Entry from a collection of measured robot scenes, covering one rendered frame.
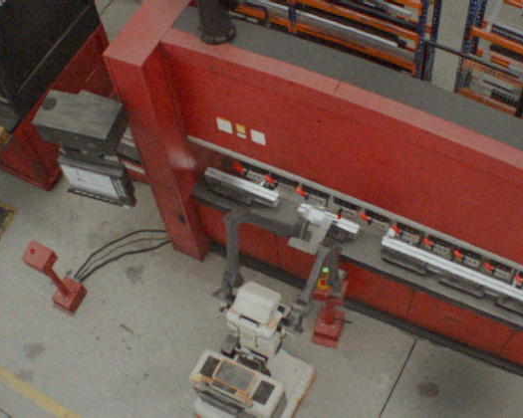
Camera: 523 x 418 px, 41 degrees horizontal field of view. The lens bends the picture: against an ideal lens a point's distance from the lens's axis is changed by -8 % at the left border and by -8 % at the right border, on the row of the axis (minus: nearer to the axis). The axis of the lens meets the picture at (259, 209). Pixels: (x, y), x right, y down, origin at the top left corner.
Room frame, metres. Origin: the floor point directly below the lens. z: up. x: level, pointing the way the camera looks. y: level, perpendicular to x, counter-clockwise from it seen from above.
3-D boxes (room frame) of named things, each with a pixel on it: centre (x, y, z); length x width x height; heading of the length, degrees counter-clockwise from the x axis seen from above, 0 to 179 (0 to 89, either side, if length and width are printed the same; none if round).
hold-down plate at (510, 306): (1.39, -1.49, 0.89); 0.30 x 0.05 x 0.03; 56
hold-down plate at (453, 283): (1.62, -1.16, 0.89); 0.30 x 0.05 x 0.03; 56
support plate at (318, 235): (2.10, -0.28, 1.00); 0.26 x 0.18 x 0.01; 146
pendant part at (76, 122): (2.56, 0.92, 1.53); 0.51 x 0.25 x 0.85; 65
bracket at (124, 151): (2.73, 0.87, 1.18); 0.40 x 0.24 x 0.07; 56
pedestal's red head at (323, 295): (1.84, -0.36, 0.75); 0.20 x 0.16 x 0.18; 65
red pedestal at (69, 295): (2.34, 1.55, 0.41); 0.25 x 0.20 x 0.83; 146
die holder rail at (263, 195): (2.54, 0.09, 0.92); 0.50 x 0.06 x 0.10; 56
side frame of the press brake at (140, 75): (2.92, 0.35, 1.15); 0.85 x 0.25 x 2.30; 146
